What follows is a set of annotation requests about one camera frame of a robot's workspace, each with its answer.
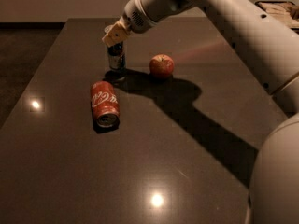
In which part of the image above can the red apple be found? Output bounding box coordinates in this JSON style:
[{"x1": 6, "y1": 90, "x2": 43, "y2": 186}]
[{"x1": 149, "y1": 54, "x2": 174, "y2": 79}]

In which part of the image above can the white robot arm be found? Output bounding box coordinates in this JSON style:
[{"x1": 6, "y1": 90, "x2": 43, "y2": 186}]
[{"x1": 103, "y1": 0, "x2": 299, "y2": 224}]

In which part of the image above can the red coke can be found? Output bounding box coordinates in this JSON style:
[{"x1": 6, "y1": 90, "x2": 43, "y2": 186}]
[{"x1": 90, "y1": 81, "x2": 120, "y2": 129}]

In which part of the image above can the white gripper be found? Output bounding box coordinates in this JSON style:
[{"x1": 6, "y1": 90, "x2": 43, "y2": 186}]
[{"x1": 102, "y1": 0, "x2": 157, "y2": 47}]

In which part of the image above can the blue silver redbull can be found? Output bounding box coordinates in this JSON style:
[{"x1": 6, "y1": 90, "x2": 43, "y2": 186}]
[{"x1": 107, "y1": 42, "x2": 126, "y2": 72}]

